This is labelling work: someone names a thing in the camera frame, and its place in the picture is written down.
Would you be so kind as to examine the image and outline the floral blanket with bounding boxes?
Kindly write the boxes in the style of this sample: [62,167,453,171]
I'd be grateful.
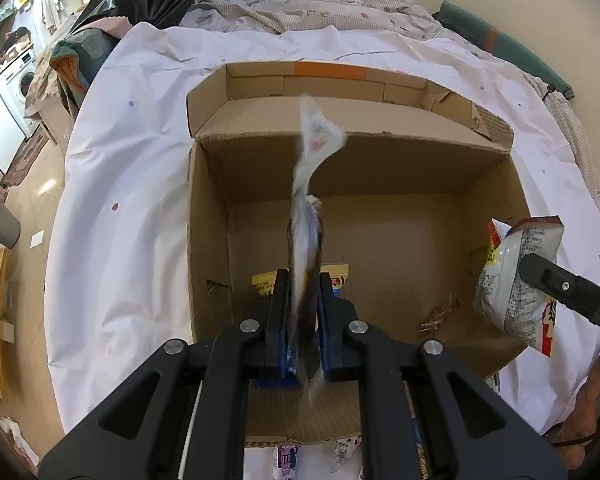
[180,0,481,53]

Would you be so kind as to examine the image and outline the yellow snack packet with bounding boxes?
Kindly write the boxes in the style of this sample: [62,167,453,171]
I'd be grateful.
[251,263,351,302]

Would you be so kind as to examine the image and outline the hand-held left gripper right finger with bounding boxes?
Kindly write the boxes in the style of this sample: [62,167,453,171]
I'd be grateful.
[317,271,569,480]

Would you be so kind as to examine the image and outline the grey trash bin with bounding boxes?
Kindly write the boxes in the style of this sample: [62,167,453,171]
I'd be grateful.
[0,200,22,251]

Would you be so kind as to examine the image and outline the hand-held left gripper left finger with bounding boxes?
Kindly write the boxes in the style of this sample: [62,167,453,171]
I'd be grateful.
[37,268,301,480]

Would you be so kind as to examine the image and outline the patterned floor rug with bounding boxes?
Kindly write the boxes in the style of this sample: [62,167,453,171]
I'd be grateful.
[2,127,49,188]

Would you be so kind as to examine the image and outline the person's right hand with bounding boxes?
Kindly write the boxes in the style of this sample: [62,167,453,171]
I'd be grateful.
[560,352,600,471]

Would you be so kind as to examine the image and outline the white red-edged snack packet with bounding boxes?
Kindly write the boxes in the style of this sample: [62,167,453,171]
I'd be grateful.
[472,215,566,358]

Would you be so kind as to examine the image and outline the green rolled mat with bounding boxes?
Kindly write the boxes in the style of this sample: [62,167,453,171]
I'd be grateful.
[432,0,576,101]

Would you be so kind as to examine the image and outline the brown cardboard box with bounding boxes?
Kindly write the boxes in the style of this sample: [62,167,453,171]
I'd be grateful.
[186,61,531,448]

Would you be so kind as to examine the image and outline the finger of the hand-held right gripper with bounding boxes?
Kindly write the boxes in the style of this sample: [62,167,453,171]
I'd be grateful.
[518,252,600,333]

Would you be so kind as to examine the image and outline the orange green cloth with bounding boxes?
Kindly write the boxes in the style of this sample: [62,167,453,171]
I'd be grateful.
[49,30,108,117]

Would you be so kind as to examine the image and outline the brown wrapper scrap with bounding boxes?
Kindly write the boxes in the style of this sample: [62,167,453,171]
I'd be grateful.
[417,294,462,336]

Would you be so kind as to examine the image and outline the white plastic bag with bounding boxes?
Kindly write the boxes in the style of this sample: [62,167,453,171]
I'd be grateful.
[0,414,39,467]

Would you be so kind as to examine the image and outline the white washing machine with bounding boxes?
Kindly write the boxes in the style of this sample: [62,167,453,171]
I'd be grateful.
[0,52,42,138]

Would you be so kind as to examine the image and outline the dark silver snack packet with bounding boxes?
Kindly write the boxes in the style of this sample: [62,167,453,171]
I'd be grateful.
[286,92,346,403]

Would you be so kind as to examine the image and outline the beige patterned cloth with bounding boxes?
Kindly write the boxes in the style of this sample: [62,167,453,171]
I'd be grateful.
[26,35,81,117]

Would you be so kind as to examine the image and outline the blue white snack packet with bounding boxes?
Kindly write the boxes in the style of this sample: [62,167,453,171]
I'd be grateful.
[330,435,366,475]

